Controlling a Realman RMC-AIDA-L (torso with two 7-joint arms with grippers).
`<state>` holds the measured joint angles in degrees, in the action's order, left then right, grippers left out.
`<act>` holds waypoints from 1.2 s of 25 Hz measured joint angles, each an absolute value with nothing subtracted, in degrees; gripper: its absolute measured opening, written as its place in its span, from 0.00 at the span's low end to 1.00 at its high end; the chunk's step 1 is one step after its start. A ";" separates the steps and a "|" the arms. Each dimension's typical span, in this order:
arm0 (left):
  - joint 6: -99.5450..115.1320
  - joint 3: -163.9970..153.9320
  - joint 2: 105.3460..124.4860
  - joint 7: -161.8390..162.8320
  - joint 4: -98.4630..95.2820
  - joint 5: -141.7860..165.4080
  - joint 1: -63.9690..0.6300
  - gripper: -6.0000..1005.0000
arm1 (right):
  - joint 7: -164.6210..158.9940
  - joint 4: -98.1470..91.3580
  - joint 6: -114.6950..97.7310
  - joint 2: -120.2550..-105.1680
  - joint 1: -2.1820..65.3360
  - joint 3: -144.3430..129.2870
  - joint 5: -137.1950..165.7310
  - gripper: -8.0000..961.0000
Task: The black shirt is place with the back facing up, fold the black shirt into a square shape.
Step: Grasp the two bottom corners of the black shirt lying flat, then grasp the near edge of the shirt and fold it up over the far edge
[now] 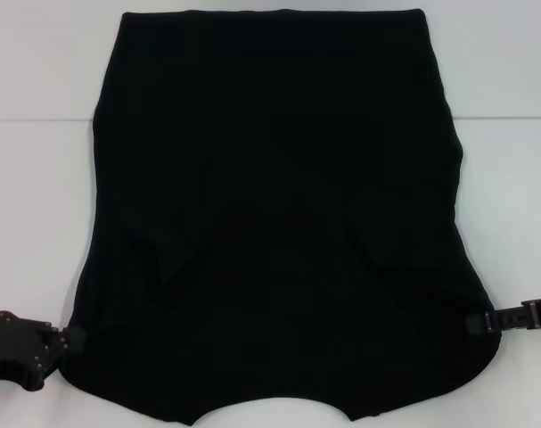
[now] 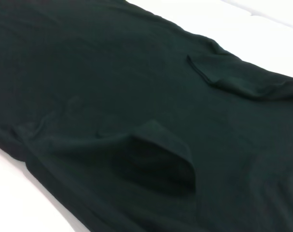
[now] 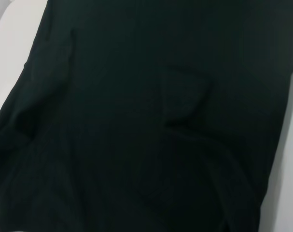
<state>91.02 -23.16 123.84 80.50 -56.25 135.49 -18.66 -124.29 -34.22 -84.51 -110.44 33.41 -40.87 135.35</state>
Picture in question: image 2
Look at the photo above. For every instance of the black shirt with FREE print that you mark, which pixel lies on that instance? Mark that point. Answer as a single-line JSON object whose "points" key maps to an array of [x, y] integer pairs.
{"points": [[112, 96]]}

